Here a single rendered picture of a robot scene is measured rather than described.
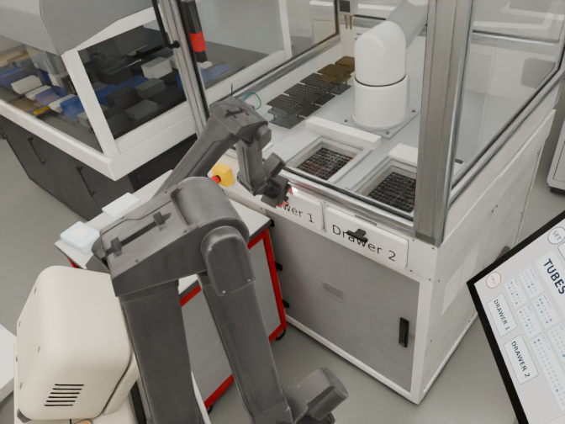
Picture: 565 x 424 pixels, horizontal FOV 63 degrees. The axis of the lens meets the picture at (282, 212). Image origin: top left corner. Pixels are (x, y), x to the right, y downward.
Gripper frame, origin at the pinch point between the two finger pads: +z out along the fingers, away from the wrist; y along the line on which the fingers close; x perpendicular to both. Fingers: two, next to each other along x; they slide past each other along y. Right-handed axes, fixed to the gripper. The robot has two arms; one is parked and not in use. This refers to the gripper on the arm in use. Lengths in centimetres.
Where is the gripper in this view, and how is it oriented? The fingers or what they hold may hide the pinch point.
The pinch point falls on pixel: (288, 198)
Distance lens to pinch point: 155.3
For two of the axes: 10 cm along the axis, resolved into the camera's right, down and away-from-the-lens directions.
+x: -7.2, -3.7, 5.8
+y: 4.5, -8.9, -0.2
